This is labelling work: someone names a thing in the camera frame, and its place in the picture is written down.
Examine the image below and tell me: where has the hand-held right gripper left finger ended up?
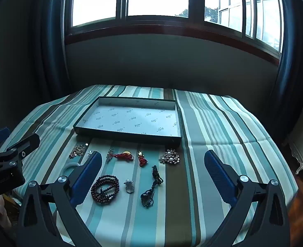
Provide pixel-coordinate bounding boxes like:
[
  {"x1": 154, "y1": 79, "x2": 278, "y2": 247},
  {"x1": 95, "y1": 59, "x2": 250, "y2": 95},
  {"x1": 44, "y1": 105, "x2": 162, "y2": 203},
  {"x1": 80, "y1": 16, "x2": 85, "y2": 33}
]
[{"x1": 17, "y1": 151, "x2": 103, "y2": 247}]

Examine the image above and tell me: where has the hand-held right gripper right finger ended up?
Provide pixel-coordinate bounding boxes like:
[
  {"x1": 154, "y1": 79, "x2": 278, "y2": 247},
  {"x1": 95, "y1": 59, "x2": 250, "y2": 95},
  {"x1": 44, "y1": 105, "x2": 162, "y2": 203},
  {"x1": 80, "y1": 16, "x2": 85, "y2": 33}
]
[{"x1": 204, "y1": 149, "x2": 289, "y2": 247}]

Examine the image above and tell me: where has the dark bead bracelet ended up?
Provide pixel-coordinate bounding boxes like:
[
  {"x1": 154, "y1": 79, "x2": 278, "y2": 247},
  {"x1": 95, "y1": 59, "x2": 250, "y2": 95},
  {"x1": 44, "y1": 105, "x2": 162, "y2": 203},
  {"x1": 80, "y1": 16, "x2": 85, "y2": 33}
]
[{"x1": 90, "y1": 175, "x2": 119, "y2": 204}]

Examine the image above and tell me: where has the white bangle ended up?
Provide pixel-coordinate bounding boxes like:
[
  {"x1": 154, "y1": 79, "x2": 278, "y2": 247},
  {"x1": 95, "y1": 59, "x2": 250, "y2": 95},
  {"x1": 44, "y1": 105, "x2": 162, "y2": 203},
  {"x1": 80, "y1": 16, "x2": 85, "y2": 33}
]
[{"x1": 61, "y1": 162, "x2": 82, "y2": 177}]

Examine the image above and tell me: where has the copper chain necklace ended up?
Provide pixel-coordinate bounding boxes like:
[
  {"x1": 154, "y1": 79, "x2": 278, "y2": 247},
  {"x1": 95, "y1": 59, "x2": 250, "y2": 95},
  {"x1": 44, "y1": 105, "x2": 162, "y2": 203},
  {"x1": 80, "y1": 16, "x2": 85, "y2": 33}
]
[{"x1": 69, "y1": 144, "x2": 88, "y2": 159}]

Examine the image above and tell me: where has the gold pendant with red knot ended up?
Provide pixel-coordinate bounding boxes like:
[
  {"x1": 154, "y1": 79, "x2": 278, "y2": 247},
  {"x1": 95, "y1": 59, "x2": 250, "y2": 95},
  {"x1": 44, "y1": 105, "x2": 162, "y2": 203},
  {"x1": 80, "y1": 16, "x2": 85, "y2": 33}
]
[{"x1": 113, "y1": 150, "x2": 134, "y2": 161}]

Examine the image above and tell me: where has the silver pearl ring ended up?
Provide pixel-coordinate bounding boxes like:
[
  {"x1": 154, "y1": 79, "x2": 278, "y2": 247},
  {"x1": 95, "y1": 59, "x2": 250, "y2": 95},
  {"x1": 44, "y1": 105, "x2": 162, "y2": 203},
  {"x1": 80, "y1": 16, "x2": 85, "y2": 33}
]
[{"x1": 124, "y1": 179, "x2": 135, "y2": 194}]

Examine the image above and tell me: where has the rhinestone pearl brooch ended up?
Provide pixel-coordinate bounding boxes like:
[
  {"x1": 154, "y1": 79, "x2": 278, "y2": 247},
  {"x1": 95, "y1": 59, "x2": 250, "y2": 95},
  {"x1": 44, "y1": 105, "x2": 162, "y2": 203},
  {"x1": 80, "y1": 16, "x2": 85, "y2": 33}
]
[{"x1": 159, "y1": 149, "x2": 180, "y2": 164}]

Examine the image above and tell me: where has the small red knot pendant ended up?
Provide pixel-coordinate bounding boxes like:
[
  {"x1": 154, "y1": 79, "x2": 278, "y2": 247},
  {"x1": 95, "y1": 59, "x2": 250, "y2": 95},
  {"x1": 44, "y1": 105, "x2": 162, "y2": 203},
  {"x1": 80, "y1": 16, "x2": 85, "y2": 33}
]
[{"x1": 137, "y1": 151, "x2": 147, "y2": 167}]

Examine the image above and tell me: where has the dark cord pendant necklace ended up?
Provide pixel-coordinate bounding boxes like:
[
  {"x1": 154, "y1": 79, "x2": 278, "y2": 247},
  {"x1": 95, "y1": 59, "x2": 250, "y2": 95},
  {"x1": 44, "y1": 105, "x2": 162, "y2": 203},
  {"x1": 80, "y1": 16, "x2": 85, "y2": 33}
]
[{"x1": 140, "y1": 165, "x2": 164, "y2": 208}]

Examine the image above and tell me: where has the green-edged white printed tray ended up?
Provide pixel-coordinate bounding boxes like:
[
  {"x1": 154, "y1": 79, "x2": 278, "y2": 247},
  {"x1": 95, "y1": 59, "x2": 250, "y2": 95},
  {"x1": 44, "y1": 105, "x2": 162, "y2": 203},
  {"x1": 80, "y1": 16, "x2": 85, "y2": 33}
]
[{"x1": 73, "y1": 96, "x2": 183, "y2": 147}]

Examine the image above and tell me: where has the striped tablecloth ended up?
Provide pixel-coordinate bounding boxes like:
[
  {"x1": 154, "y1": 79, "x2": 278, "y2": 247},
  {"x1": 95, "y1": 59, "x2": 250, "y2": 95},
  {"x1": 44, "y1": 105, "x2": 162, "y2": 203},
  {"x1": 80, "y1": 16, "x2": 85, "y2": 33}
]
[{"x1": 0, "y1": 84, "x2": 300, "y2": 247}]

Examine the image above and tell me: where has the dark blue curtain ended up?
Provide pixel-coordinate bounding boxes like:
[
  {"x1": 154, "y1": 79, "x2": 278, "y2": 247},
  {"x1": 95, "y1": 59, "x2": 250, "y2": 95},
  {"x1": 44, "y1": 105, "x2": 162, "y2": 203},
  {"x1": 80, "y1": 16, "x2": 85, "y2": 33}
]
[
  {"x1": 270, "y1": 0, "x2": 303, "y2": 144},
  {"x1": 37, "y1": 0, "x2": 71, "y2": 101}
]

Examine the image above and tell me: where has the window with wooden sill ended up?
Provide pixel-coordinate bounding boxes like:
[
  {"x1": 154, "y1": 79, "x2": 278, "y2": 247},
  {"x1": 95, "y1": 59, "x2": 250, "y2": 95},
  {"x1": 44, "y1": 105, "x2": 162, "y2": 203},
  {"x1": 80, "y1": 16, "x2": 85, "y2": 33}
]
[{"x1": 64, "y1": 0, "x2": 283, "y2": 63}]

